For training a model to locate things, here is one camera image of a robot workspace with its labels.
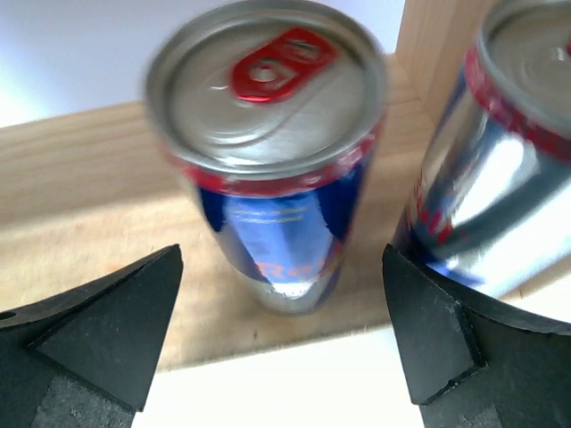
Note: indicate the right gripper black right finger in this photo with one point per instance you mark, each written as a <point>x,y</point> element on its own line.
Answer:
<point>473,361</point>

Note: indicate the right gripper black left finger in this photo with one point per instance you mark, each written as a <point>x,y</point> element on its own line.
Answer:
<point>87,357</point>

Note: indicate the silver Red Bull can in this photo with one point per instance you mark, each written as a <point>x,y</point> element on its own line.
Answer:
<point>490,208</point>

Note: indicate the blue Red Bull can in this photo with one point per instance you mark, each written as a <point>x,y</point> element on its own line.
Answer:
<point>270,112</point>

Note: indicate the wooden two-tier shelf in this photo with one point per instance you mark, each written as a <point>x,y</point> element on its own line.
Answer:
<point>86,194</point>

